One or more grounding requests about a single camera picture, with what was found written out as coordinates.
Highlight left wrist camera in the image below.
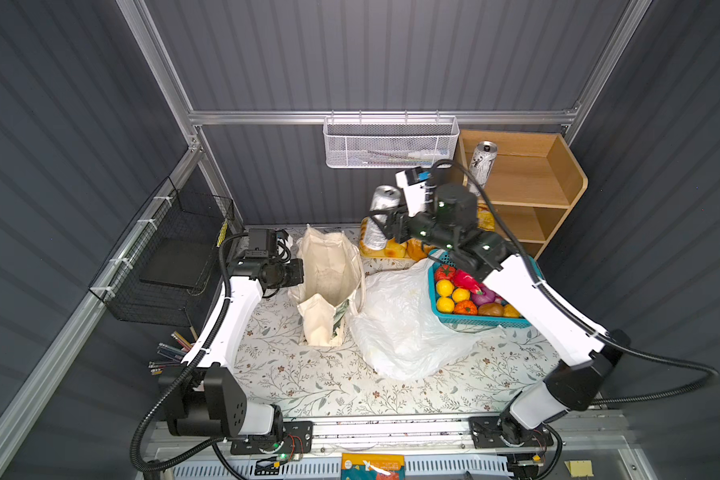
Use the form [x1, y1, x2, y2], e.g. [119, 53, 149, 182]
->
[248, 228, 277, 257]

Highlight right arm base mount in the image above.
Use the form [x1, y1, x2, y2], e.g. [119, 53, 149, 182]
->
[467, 415, 554, 449]

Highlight white wire wall basket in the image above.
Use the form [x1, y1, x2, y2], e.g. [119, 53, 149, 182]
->
[322, 113, 460, 169]

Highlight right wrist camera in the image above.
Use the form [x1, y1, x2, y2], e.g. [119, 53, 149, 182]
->
[395, 166, 429, 217]

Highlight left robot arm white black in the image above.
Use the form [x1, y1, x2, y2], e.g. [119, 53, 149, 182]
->
[129, 228, 304, 475]

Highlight floral table mat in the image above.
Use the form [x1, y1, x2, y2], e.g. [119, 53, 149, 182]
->
[233, 259, 559, 417]

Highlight orange pumpkin toy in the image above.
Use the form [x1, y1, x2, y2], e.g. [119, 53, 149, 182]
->
[453, 300, 478, 316]

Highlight coloured pencils bundle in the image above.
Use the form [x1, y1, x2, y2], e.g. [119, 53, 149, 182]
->
[147, 326, 199, 376]

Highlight red tomato toy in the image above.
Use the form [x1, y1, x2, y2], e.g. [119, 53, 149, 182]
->
[434, 264, 456, 283]

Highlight yellow lemon middle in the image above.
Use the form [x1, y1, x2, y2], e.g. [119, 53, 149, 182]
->
[451, 288, 471, 304]

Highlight teal plastic fruit basket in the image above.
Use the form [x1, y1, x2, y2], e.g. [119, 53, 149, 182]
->
[428, 250, 531, 328]

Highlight wooden shelf unit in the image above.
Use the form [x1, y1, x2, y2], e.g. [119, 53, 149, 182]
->
[455, 130, 588, 259]

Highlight colourful book at front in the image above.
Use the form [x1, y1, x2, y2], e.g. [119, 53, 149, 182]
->
[339, 453, 406, 480]

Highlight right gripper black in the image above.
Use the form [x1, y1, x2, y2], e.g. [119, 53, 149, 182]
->
[367, 201, 452, 256]

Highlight silver can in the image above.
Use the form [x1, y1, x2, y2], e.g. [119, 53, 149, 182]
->
[469, 141, 498, 197]
[362, 185, 401, 251]

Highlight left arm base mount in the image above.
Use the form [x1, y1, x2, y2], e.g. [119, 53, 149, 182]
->
[229, 421, 314, 456]

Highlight white plastic grocery bag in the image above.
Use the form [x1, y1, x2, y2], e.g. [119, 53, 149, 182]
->
[349, 260, 479, 381]

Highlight cream canvas tote bag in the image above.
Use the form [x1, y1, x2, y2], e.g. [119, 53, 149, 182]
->
[288, 226, 366, 348]

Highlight toothpaste tube in basket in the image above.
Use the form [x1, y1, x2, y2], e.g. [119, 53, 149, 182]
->
[404, 149, 450, 163]

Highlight black wire wall basket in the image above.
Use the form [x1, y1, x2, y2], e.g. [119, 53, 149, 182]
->
[89, 181, 236, 329]

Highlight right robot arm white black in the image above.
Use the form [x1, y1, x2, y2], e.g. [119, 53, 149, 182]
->
[369, 159, 719, 445]

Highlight purple onion toy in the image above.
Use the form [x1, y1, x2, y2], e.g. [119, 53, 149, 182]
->
[471, 289, 496, 307]

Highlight brown kiwi toy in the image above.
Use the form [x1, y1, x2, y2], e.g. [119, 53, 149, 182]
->
[478, 303, 504, 317]

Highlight yellow sticky note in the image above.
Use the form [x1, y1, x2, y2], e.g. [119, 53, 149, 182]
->
[564, 460, 594, 479]

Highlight bread rolls cluster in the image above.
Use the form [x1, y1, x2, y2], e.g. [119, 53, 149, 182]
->
[358, 218, 433, 261]

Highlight yellow lemon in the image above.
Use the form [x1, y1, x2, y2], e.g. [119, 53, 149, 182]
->
[435, 279, 456, 297]
[436, 297, 455, 314]
[451, 288, 471, 304]

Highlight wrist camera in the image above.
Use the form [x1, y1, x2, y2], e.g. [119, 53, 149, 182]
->
[248, 228, 277, 257]
[395, 166, 429, 217]

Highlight yellow lemon upper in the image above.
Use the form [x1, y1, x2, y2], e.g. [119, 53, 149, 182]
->
[435, 279, 456, 297]

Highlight yellow snack packet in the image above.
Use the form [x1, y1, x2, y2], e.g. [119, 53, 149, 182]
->
[477, 203, 496, 232]

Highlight yellow lemon lower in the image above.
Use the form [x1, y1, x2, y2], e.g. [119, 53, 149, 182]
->
[436, 297, 455, 314]

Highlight pink dragon fruit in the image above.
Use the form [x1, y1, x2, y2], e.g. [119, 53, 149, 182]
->
[451, 270, 483, 294]

